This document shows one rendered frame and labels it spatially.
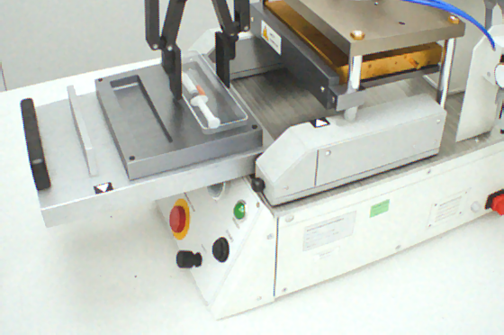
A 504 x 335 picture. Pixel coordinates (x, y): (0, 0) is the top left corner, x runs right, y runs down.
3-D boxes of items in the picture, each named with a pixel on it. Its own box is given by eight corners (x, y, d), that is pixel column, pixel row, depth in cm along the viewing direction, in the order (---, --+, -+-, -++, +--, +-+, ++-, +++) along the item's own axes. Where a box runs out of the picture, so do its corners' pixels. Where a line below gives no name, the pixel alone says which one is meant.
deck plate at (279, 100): (414, 29, 111) (415, 25, 110) (535, 129, 86) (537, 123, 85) (179, 75, 96) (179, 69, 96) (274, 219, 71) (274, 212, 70)
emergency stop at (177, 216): (175, 221, 92) (184, 200, 91) (184, 239, 89) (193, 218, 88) (166, 220, 91) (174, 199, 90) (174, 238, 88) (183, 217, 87)
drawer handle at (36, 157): (37, 119, 79) (31, 95, 76) (51, 186, 68) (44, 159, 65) (24, 122, 78) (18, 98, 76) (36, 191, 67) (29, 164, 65)
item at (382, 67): (361, 10, 94) (364, -43, 88) (446, 77, 78) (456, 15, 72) (263, 26, 89) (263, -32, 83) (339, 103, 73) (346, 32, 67)
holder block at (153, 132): (205, 67, 89) (204, 52, 87) (263, 146, 74) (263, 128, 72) (95, 94, 83) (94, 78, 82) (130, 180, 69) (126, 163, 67)
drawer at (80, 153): (215, 84, 92) (213, 38, 87) (279, 171, 76) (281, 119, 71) (27, 131, 83) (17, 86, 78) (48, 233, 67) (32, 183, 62)
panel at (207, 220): (146, 178, 102) (184, 81, 94) (209, 310, 80) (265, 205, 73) (135, 177, 101) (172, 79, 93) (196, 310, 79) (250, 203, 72)
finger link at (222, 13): (193, -42, 69) (204, -47, 69) (220, 31, 77) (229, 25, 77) (204, -32, 66) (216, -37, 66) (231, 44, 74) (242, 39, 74)
